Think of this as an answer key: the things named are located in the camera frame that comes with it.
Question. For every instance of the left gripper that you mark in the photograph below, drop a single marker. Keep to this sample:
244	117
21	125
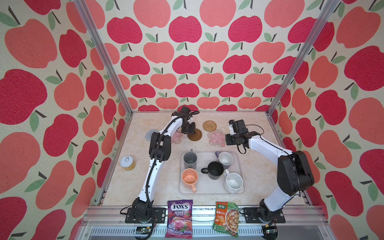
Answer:
192	130

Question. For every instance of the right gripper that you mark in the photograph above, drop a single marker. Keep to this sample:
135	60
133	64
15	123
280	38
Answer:
228	141

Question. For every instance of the brown wooden round coaster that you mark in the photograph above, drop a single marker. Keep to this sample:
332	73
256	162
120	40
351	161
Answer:
196	136

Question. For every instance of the pink flower coaster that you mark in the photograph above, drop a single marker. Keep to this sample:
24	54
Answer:
217	138
177	138

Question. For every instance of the rattan woven round coaster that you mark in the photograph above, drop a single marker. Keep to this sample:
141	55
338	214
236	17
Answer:
209	126

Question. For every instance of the grey woven round coaster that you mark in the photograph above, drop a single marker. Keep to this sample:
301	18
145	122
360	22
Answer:
148	135

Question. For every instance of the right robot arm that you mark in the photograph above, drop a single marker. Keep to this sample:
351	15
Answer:
294	173

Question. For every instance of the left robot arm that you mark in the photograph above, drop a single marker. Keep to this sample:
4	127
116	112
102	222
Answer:
159	152

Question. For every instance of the grey mug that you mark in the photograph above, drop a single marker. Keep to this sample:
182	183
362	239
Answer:
190	160

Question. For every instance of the black mug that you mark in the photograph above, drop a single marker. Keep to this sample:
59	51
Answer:
214	170

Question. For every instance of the translucent plastic tray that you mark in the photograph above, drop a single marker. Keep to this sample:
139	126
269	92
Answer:
205	185

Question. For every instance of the orange mug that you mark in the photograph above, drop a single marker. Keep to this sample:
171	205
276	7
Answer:
190	178

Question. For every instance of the green snack bag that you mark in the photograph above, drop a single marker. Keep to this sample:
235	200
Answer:
227	218

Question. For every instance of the purple Fox's candy bag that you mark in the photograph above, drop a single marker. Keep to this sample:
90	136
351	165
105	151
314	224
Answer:
179	223

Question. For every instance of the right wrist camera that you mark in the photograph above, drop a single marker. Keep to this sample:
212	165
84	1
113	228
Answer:
237	127

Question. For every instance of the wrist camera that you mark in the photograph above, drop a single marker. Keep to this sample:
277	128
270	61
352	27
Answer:
185	111
237	127

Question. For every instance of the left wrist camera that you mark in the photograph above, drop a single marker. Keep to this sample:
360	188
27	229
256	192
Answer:
185	111

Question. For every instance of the left aluminium frame post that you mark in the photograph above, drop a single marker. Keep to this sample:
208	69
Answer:
86	16

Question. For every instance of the aluminium frame post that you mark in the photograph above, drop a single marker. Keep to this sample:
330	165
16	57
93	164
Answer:
86	16
319	24

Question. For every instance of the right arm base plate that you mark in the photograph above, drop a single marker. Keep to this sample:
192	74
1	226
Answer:
249	214

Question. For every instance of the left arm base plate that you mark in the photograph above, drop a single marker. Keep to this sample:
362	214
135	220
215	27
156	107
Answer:
133	218

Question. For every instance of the right aluminium frame post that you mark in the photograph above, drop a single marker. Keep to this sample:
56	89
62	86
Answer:
319	24

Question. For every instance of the front aluminium frame rail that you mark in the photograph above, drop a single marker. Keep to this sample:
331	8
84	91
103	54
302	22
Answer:
294	223

